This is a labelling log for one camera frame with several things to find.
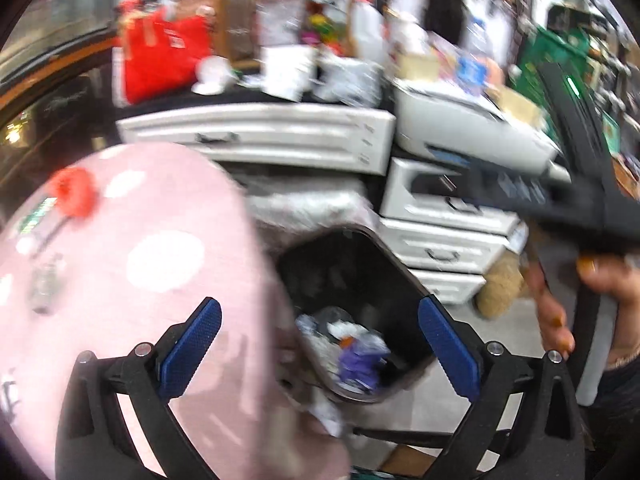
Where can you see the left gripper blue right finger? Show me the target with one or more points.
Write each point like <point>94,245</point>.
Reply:
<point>485,379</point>

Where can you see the long white top drawer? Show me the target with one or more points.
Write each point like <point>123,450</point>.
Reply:
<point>305,135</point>

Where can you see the white upper drawer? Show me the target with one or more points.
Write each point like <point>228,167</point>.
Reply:
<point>418,192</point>

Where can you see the person's right hand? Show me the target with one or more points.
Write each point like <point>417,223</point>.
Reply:
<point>607,275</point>

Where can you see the red gift bag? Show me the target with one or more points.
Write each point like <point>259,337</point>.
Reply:
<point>160,55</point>

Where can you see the white bottom drawer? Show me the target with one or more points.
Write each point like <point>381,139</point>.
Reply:
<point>451,288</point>

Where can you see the white middle drawer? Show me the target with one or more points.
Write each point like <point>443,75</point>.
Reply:
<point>425,247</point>

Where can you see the purple plastic bag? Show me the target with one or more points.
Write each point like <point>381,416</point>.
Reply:
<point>358,364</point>

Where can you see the clear water bottle blue label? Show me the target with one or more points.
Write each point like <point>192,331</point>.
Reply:
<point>472,62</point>

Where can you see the white plastic jug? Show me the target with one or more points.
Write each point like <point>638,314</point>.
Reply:
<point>366,29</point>

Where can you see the orange foam fruit net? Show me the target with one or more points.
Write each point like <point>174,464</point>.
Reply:
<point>74,191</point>

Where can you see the white paper cup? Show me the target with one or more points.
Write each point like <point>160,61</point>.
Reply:
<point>214,75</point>

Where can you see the black trash bin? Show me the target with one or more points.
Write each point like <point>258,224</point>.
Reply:
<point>348,270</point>

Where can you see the green shopping bag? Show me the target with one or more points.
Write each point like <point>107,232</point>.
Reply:
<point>544,46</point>

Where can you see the tan burlap sack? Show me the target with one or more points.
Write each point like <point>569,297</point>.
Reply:
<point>504,284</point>

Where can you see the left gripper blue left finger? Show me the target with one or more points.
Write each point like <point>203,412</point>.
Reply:
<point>163,375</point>

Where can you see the white printer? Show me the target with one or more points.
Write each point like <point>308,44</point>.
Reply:
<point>438,115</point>

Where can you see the wooden shelf rack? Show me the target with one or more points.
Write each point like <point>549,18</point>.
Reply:
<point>245,27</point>

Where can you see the wooden curved railing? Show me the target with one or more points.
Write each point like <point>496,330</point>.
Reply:
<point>57,67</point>

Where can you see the pink polka dot tablecloth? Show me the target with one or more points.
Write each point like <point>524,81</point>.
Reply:
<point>170,229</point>

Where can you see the white printed bag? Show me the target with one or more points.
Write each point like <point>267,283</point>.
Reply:
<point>320,334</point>

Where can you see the clear plastic bag on counter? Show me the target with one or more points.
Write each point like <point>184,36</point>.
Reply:
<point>350,81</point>

